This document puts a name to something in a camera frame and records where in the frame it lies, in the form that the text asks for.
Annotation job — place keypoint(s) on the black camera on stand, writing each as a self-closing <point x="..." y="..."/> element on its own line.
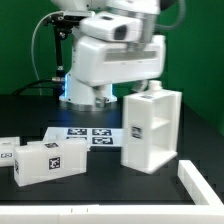
<point x="63" y="22"/>

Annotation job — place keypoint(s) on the white cabinet door block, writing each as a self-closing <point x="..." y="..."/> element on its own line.
<point x="35" y="163"/>

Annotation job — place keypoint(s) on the white cabinet body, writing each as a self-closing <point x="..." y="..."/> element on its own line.
<point x="150" y="128"/>

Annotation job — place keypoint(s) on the white cabinet door panel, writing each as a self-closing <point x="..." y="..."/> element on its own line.
<point x="7" y="145"/>

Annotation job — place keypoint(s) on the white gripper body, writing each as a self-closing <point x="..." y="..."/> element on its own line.
<point x="100" y="63"/>

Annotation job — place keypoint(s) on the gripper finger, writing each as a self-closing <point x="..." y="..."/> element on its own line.
<point x="140" y="86"/>
<point x="99" y="98"/>

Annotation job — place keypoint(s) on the white L-shaped workspace border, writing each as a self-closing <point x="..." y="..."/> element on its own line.
<point x="207" y="208"/>

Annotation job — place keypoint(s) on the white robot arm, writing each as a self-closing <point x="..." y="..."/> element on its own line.
<point x="157" y="16"/>

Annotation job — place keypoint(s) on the white marker sheet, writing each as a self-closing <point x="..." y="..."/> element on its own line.
<point x="96" y="137"/>

